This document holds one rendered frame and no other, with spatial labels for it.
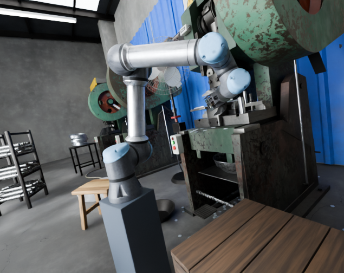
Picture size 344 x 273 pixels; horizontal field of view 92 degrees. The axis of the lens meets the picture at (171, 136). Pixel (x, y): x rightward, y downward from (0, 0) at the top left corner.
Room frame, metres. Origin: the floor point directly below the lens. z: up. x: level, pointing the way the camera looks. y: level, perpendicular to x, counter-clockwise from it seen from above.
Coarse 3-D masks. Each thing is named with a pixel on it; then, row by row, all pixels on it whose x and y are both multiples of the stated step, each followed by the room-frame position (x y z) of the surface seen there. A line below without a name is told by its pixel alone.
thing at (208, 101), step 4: (208, 96) 0.81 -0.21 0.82; (212, 96) 0.72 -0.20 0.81; (216, 96) 0.74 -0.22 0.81; (208, 100) 0.78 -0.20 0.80; (212, 100) 0.73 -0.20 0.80; (216, 100) 0.71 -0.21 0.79; (220, 100) 0.71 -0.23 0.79; (208, 104) 0.80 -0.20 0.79; (212, 104) 0.76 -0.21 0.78; (216, 104) 0.77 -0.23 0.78; (220, 104) 0.77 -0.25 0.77; (212, 108) 0.78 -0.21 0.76
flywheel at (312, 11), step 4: (300, 0) 0.89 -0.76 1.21; (304, 0) 0.92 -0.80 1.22; (308, 0) 0.94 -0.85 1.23; (312, 0) 0.95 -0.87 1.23; (316, 0) 0.94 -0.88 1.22; (320, 0) 0.92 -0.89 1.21; (304, 4) 0.91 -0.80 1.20; (308, 4) 0.94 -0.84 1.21; (312, 4) 0.94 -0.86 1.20; (316, 4) 0.93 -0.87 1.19; (320, 4) 0.92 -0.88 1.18; (304, 8) 0.91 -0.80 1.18; (308, 8) 0.94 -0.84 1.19; (312, 8) 0.94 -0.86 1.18; (316, 8) 0.92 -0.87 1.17; (308, 12) 0.94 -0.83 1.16; (312, 12) 0.92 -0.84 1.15; (316, 12) 0.91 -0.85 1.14
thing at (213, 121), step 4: (228, 104) 1.04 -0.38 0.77; (200, 108) 0.97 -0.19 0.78; (204, 108) 0.94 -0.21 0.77; (208, 108) 1.08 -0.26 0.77; (216, 108) 1.02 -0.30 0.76; (208, 112) 1.08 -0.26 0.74; (212, 112) 1.05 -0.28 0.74; (224, 112) 1.05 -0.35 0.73; (208, 116) 1.09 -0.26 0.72; (212, 116) 1.06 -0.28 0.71; (216, 116) 1.03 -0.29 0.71; (220, 116) 1.03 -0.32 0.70; (208, 120) 1.10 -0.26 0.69; (212, 120) 1.06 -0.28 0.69; (216, 120) 1.03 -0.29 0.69; (220, 120) 1.02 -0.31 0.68; (212, 124) 1.07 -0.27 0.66; (216, 124) 1.04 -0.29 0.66; (220, 124) 1.02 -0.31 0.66
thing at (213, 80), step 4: (208, 68) 1.16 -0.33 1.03; (212, 68) 1.13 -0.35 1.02; (208, 72) 1.15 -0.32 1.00; (212, 72) 1.12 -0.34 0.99; (208, 76) 1.13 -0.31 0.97; (212, 76) 1.10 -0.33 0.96; (216, 76) 1.07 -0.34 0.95; (212, 80) 1.10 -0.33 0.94; (216, 80) 1.06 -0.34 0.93; (212, 84) 1.11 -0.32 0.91; (216, 84) 1.08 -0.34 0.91
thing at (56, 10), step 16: (0, 0) 4.39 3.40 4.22; (16, 0) 4.55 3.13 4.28; (32, 0) 4.66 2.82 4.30; (112, 0) 5.08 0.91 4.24; (0, 16) 4.98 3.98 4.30; (16, 16) 5.09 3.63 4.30; (64, 16) 5.45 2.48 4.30; (80, 16) 5.32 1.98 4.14; (96, 16) 5.52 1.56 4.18; (112, 16) 5.77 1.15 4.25; (0, 32) 5.47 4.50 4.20; (16, 32) 5.67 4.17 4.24; (32, 32) 5.88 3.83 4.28; (48, 32) 6.06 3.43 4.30; (64, 32) 6.23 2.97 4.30; (80, 32) 6.40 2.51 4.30; (96, 32) 6.59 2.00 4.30
